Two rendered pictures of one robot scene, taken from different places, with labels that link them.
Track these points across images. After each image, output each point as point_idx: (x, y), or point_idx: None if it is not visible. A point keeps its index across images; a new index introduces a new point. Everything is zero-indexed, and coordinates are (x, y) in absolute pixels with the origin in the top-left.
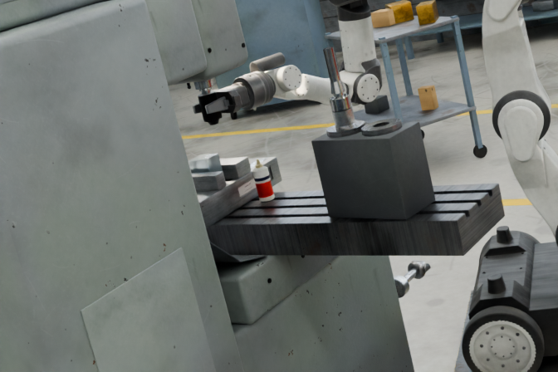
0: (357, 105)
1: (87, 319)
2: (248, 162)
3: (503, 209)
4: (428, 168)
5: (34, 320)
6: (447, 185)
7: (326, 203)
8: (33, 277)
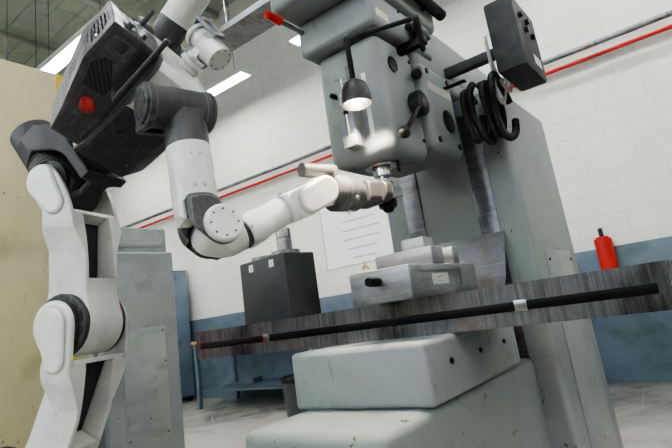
0: (224, 257)
1: None
2: (376, 263)
3: (197, 353)
4: (243, 300)
5: None
6: (223, 328)
7: (319, 302)
8: None
